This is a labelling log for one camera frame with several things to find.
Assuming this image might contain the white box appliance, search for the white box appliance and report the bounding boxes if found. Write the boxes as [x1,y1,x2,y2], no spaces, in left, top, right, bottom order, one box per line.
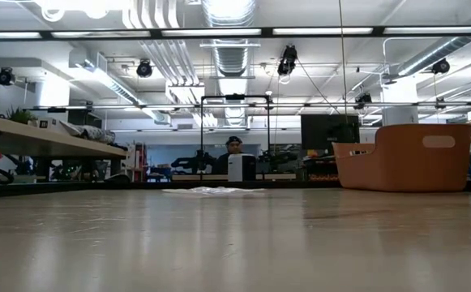
[226,152,256,183]

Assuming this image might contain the dark shelf colourful items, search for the dark shelf colourful items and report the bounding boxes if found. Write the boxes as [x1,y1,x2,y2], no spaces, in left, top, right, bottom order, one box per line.
[302,148,340,182]

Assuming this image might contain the thin hanging cable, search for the thin hanging cable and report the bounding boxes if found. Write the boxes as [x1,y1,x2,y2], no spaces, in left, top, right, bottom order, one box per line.
[337,0,349,122]

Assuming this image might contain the white labelled box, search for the white labelled box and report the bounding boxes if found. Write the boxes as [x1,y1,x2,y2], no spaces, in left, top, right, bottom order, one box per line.
[36,117,64,133]

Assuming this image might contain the orange plastic basket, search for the orange plastic basket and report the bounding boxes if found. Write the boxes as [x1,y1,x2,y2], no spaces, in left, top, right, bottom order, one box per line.
[332,123,471,193]

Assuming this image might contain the clear plastic wrapper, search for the clear plastic wrapper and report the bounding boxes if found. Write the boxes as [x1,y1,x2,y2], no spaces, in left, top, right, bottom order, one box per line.
[161,186,267,199]

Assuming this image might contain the person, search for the person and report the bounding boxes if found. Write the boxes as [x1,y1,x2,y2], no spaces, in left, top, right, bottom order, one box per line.
[212,135,245,175]

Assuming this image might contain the silver ventilation duct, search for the silver ventilation duct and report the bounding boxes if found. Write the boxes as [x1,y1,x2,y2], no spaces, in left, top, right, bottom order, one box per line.
[202,0,260,78]

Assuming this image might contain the black monitor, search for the black monitor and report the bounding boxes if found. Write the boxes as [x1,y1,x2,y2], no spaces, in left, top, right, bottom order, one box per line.
[300,114,361,152]

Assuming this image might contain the potted green plant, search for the potted green plant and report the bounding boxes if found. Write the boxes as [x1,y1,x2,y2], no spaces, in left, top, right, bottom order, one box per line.
[6,105,38,125]

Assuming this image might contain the black table frame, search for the black table frame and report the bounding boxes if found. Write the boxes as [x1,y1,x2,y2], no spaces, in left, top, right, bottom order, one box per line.
[0,180,471,198]

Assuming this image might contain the black ceiling camera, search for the black ceiling camera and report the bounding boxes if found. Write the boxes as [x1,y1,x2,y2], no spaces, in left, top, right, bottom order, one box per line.
[354,92,374,110]
[431,58,451,75]
[277,44,299,77]
[136,58,154,79]
[0,67,16,87]

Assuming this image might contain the red white shelf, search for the red white shelf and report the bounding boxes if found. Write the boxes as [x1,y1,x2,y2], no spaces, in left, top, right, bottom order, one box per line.
[127,141,149,183]

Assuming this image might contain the black overhead frame bar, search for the black overhead frame bar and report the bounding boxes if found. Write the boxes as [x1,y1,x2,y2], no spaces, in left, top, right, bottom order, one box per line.
[0,25,471,41]

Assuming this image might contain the wooden side table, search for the wooden side table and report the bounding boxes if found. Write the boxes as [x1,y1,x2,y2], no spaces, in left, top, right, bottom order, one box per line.
[0,114,129,183]

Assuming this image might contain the grey cloth bundle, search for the grey cloth bundle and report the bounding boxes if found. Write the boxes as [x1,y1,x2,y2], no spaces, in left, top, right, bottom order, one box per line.
[62,123,117,144]

